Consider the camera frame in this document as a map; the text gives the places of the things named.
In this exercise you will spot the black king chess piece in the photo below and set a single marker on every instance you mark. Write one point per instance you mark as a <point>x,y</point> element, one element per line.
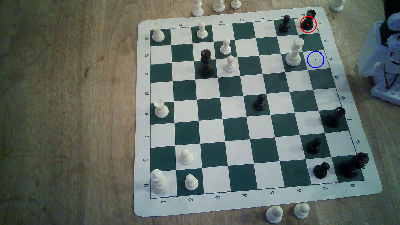
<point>351,167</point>

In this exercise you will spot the black queen chess piece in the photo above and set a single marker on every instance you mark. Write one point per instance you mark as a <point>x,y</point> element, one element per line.
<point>206,69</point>

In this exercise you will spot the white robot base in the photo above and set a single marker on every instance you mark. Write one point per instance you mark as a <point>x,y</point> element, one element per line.
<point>387,92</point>

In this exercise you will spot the black rook chess piece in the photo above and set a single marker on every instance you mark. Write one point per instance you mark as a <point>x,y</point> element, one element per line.
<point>334,119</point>
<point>308,23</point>

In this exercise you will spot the white queen chess piece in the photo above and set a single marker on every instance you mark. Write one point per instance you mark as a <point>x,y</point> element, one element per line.
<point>293,57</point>

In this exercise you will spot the white rook chess piece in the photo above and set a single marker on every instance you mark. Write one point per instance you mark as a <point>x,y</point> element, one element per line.
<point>161,110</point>

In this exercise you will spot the black pawn chess piece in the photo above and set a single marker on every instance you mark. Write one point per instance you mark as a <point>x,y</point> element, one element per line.
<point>259,104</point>
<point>321,171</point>
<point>313,147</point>
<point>284,25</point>

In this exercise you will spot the white pawn chess piece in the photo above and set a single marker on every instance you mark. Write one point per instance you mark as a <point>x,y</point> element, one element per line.
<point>301,211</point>
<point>274,215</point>
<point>186,157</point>
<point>202,32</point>
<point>225,48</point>
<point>230,66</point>
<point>191,183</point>

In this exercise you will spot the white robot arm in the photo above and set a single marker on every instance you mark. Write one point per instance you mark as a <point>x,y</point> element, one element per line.
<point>372,53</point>

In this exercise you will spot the white king chess piece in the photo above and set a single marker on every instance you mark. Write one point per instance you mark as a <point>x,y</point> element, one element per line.
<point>159,184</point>

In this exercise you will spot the green and white chess mat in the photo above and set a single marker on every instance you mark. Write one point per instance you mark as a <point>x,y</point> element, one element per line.
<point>237,125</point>

